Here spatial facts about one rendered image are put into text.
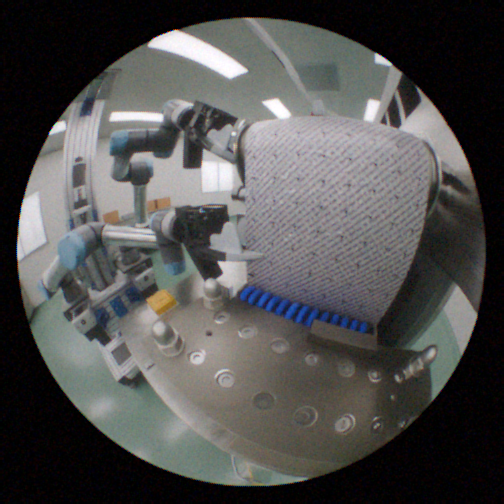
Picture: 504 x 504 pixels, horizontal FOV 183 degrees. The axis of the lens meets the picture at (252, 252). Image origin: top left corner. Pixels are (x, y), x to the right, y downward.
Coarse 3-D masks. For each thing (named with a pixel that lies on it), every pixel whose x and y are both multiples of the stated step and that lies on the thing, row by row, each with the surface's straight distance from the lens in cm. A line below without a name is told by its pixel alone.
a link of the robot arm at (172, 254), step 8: (160, 248) 44; (168, 248) 42; (176, 248) 43; (184, 248) 50; (168, 256) 43; (176, 256) 43; (184, 256) 47; (168, 264) 44; (176, 264) 44; (184, 264) 46; (168, 272) 47; (176, 272) 46
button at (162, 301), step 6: (156, 294) 48; (162, 294) 47; (168, 294) 46; (150, 300) 46; (156, 300) 45; (162, 300) 44; (168, 300) 44; (174, 300) 44; (150, 306) 47; (156, 306) 44; (162, 306) 43; (168, 306) 44; (156, 312) 43; (162, 312) 44
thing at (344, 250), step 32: (256, 192) 20; (288, 192) 18; (320, 192) 17; (352, 192) 17; (256, 224) 21; (288, 224) 19; (320, 224) 18; (352, 224) 18; (384, 224) 18; (416, 224) 20; (288, 256) 20; (320, 256) 19; (352, 256) 19; (384, 256) 19; (256, 288) 26; (288, 288) 23; (320, 288) 21; (352, 288) 21; (384, 288) 22; (352, 320) 25
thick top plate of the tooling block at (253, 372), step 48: (192, 336) 20; (240, 336) 19; (288, 336) 20; (192, 384) 18; (240, 384) 17; (288, 384) 17; (336, 384) 19; (384, 384) 22; (240, 432) 17; (288, 432) 17; (336, 432) 18; (384, 432) 22
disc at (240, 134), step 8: (248, 120) 25; (256, 120) 28; (240, 128) 23; (248, 128) 25; (240, 136) 23; (240, 144) 22; (240, 152) 22; (240, 160) 22; (240, 168) 21; (240, 176) 22
